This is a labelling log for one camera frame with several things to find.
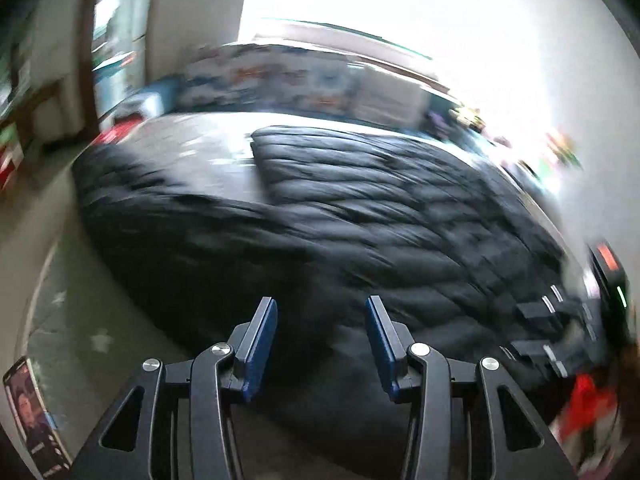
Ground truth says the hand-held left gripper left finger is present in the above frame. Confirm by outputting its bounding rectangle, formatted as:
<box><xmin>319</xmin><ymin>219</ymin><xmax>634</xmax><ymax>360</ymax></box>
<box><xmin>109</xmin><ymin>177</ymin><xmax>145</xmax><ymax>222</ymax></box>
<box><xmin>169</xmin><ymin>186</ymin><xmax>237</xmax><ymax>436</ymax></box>
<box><xmin>67</xmin><ymin>296</ymin><xmax>279</xmax><ymax>480</ymax></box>

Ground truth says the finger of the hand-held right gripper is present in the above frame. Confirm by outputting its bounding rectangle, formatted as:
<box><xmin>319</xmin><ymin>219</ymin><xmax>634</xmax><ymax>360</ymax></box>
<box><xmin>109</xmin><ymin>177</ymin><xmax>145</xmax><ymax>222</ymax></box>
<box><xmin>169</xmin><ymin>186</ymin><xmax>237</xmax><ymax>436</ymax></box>
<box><xmin>500</xmin><ymin>332</ymin><xmax>593</xmax><ymax>380</ymax></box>
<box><xmin>515</xmin><ymin>284</ymin><xmax>598</xmax><ymax>333</ymax></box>

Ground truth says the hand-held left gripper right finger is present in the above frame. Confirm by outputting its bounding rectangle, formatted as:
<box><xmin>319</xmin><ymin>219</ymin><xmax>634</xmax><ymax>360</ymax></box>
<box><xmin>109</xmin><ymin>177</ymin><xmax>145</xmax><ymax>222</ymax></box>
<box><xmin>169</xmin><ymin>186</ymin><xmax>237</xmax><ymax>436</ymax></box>
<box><xmin>364</xmin><ymin>295</ymin><xmax>581</xmax><ymax>480</ymax></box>

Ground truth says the black puffer jacket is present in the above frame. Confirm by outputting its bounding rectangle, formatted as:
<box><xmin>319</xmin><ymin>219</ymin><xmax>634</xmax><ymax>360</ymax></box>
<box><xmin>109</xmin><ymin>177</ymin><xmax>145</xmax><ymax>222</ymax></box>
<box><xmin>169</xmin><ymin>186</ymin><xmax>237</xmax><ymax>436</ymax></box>
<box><xmin>72</xmin><ymin>125</ymin><xmax>598</xmax><ymax>480</ymax></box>

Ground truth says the person's right forearm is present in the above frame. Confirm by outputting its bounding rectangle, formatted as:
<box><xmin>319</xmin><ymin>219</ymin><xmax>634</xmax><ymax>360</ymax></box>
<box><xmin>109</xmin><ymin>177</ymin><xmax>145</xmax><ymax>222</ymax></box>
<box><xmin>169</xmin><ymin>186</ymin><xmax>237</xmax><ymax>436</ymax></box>
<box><xmin>550</xmin><ymin>345</ymin><xmax>638</xmax><ymax>478</ymax></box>

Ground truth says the colourful pinwheel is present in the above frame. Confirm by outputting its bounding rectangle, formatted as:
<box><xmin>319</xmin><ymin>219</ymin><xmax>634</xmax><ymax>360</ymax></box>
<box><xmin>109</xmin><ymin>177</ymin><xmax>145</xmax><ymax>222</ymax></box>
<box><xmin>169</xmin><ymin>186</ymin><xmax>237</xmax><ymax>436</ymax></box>
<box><xmin>542</xmin><ymin>129</ymin><xmax>584</xmax><ymax>170</ymax></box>

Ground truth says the grey star quilted mattress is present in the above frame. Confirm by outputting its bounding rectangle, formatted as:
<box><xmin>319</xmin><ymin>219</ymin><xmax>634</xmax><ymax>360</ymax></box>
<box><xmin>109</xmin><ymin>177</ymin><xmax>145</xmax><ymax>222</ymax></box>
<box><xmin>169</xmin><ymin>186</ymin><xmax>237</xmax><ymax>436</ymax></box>
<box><xmin>0</xmin><ymin>110</ymin><xmax>501</xmax><ymax>480</ymax></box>

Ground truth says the purple plush toy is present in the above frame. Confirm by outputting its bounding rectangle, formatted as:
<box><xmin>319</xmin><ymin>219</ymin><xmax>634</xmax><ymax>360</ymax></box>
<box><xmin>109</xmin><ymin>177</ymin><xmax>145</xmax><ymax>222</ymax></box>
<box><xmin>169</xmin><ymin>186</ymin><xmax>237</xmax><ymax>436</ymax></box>
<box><xmin>425</xmin><ymin>105</ymin><xmax>452</xmax><ymax>137</ymax></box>

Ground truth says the smartphone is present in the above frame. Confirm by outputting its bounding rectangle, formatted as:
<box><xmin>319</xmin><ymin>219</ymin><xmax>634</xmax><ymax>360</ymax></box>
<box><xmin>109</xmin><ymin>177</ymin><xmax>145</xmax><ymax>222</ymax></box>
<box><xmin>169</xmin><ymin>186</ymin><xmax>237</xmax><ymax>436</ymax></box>
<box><xmin>2</xmin><ymin>356</ymin><xmax>73</xmax><ymax>478</ymax></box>

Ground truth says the grey pillow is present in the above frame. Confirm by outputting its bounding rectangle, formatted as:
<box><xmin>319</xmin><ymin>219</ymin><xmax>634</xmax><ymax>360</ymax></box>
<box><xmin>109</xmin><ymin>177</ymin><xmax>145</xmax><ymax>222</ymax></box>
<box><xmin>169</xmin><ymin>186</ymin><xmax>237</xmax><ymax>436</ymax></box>
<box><xmin>357</xmin><ymin>67</ymin><xmax>432</xmax><ymax>127</ymax></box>

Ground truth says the red plastic basket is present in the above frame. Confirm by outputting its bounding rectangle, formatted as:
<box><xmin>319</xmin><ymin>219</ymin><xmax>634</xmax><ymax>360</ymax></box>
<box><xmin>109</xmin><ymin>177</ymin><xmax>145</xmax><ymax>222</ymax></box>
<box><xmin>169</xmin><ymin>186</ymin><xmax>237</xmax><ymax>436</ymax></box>
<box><xmin>97</xmin><ymin>116</ymin><xmax>147</xmax><ymax>147</ymax></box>

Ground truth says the window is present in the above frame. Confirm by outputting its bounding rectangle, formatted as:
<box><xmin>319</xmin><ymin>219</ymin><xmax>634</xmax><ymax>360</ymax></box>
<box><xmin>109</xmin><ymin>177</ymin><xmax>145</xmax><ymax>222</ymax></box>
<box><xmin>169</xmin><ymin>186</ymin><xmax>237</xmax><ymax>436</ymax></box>
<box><xmin>240</xmin><ymin>0</ymin><xmax>506</xmax><ymax>86</ymax></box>

